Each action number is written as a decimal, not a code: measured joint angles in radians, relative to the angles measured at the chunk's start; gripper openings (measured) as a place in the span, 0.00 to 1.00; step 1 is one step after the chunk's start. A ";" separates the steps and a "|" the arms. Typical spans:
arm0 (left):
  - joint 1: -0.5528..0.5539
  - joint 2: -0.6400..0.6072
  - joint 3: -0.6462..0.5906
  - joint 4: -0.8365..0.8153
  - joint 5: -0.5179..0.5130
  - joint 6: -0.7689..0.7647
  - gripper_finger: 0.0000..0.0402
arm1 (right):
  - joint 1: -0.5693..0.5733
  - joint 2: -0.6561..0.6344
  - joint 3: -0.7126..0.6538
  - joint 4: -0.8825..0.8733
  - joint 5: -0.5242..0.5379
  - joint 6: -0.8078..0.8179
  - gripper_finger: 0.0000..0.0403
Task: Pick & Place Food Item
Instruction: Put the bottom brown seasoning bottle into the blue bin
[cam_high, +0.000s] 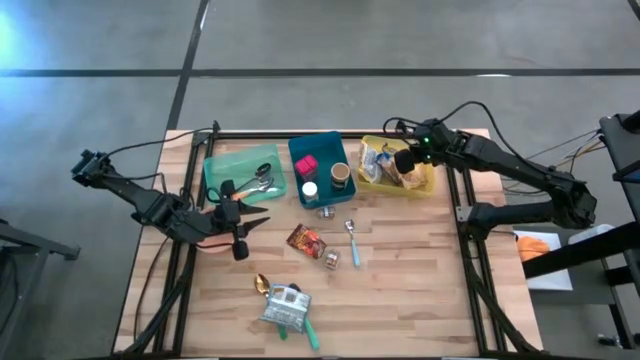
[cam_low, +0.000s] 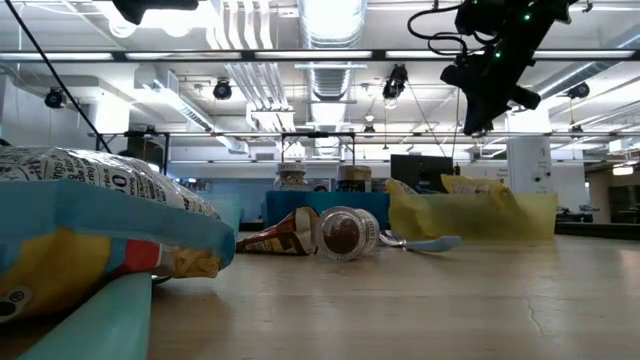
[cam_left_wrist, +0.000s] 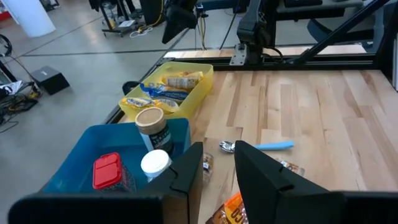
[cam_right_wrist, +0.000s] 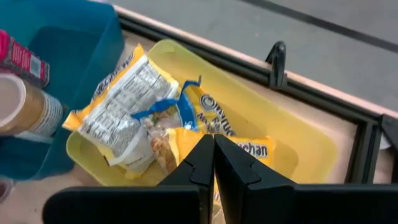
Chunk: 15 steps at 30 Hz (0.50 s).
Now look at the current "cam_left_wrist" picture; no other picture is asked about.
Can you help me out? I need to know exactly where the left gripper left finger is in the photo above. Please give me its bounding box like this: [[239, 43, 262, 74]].
[[7, 142, 204, 224]]

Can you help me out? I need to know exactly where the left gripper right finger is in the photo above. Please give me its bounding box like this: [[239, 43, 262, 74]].
[[234, 140, 398, 224]]

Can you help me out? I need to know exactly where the red lidded spice container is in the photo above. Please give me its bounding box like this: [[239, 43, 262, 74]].
[[92, 151, 137, 193]]

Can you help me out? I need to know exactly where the white lidded spice jar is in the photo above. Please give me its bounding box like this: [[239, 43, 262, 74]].
[[140, 149, 174, 184]]

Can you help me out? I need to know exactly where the light blue handled spoon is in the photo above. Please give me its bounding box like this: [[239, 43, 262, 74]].
[[219, 139, 295, 154]]

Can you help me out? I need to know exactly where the blue white ramen packet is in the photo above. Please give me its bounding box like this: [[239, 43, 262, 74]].
[[139, 82, 190, 105]]

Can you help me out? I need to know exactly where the furikake jar with tan lid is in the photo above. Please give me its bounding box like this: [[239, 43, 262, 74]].
[[134, 106, 175, 155]]

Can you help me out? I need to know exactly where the yellow Maruchan ramen packet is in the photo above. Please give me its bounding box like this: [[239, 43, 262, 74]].
[[121, 96, 180, 114]]

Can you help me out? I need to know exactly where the orange brown snack packet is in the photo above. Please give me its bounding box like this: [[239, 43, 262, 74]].
[[205, 191, 249, 224]]

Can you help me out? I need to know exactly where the yellow silver ramen packet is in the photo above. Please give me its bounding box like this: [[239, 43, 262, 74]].
[[161, 70, 205, 91]]

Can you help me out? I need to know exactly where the blue plastic bin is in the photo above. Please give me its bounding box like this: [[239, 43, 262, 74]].
[[40, 117, 192, 195]]

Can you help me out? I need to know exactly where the yellow translucent plastic bin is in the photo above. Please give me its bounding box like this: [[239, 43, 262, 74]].
[[118, 61, 215, 122]]

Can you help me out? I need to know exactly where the small jar with orange label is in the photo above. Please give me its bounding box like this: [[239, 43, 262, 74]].
[[202, 152, 215, 187]]

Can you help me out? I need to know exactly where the black box on floor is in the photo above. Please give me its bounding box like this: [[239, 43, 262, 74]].
[[30, 65, 71, 96]]

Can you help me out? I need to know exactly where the dark office chair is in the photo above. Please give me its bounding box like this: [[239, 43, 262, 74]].
[[306, 12, 379, 54]]

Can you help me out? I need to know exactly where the white column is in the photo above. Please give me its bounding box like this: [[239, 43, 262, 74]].
[[2, 0, 57, 38]]

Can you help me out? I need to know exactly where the black aluminium table frame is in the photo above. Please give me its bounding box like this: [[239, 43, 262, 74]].
[[104, 0, 398, 125]]

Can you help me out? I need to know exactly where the black floor cable bundle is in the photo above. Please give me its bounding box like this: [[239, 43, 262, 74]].
[[0, 32, 43, 125]]

